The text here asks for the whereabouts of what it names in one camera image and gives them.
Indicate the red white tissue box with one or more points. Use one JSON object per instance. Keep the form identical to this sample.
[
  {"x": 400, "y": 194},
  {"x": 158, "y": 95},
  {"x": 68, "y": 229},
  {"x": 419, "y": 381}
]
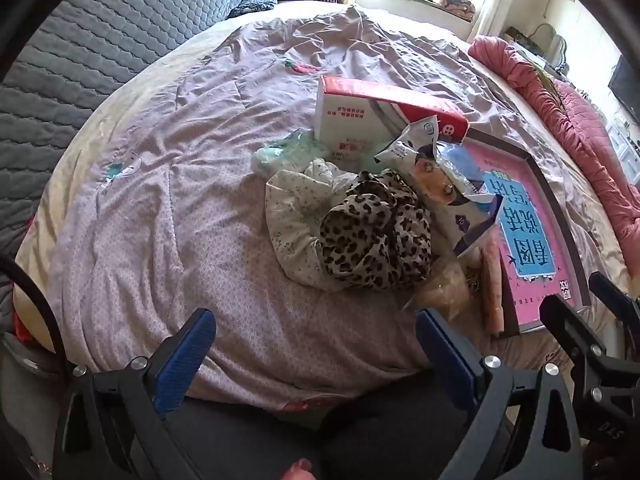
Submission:
[{"x": 350, "y": 120}]

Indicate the white framed mirror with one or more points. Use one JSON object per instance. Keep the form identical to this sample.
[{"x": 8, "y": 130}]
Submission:
[{"x": 555, "y": 47}]

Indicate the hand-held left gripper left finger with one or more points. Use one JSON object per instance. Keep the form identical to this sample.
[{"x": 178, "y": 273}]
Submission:
[{"x": 182, "y": 360}]

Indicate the green yellow cloth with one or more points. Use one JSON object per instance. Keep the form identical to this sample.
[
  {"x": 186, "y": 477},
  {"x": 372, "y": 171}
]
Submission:
[{"x": 545, "y": 77}]

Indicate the orange floral cloth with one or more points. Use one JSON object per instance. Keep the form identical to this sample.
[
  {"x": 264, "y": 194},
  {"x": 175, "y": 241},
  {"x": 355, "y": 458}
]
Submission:
[{"x": 452, "y": 5}]

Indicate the white curtain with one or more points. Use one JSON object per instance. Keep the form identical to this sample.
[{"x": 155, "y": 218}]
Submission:
[{"x": 492, "y": 0}]

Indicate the white floral cloth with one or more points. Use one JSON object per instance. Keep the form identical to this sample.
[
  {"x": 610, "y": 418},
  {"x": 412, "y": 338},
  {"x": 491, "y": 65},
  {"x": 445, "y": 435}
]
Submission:
[{"x": 295, "y": 210}]

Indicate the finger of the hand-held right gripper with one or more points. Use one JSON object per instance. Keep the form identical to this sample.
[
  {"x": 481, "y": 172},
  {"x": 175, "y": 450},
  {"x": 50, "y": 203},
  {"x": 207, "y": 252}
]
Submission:
[
  {"x": 565, "y": 320},
  {"x": 612, "y": 297}
]

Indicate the black television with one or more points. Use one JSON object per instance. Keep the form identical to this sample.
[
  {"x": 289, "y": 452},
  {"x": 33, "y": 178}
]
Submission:
[{"x": 625, "y": 85}]

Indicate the pink quilt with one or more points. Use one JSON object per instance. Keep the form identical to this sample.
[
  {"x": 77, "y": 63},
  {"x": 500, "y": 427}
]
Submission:
[{"x": 575, "y": 125}]

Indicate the white plastic cabinet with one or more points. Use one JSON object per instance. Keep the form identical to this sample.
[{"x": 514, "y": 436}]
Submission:
[{"x": 625, "y": 145}]

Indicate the white blue snack bag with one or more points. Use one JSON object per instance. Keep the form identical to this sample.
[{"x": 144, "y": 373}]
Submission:
[{"x": 435, "y": 180}]

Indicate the person's leg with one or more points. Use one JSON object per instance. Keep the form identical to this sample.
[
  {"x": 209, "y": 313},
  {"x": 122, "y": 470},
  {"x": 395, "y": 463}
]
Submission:
[{"x": 300, "y": 430}]

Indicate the dark floral cloth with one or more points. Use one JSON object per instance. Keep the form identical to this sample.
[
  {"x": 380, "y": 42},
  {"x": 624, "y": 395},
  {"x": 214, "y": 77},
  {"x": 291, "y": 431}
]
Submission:
[{"x": 252, "y": 5}]

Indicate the dark shallow cardboard box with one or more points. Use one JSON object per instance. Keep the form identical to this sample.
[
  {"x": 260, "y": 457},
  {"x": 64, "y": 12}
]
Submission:
[{"x": 547, "y": 190}]

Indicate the lilac printed bedsheet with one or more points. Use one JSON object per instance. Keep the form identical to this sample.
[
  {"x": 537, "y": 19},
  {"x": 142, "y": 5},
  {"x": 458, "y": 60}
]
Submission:
[{"x": 200, "y": 210}]

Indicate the green white tissue pack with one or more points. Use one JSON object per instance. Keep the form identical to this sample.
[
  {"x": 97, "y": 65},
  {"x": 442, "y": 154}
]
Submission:
[{"x": 290, "y": 152}]

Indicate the pink blue book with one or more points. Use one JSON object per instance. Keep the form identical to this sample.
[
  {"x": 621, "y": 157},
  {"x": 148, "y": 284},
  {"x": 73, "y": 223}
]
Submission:
[{"x": 530, "y": 210}]

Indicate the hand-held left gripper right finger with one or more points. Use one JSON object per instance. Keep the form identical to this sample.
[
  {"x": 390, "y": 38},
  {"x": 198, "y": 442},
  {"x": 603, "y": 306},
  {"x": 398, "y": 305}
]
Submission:
[{"x": 450, "y": 360}]

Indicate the beige plush bunny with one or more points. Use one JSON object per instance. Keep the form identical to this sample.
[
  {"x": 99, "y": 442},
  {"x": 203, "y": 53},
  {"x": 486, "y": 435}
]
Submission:
[{"x": 442, "y": 285}]

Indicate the leopard print cloth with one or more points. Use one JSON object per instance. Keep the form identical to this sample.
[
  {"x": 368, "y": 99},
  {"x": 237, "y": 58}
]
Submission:
[{"x": 370, "y": 240}]

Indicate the grey quilted headboard cover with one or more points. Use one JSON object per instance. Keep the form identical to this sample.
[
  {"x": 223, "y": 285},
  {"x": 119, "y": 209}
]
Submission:
[{"x": 125, "y": 35}]

